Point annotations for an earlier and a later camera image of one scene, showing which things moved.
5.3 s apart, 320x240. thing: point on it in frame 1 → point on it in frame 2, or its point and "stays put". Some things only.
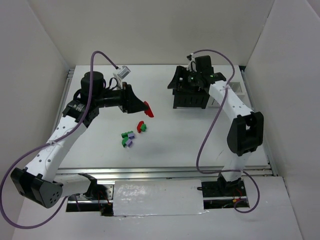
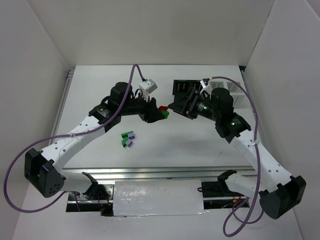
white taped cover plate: [134, 198] stays put
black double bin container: [190, 97] stays put
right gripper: [189, 90] → [191, 103]
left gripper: [125, 97] → [147, 110]
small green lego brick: [143, 127] → [165, 113]
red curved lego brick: [139, 125] → [165, 108]
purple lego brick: [129, 142] stays put
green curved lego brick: [124, 141] stays put
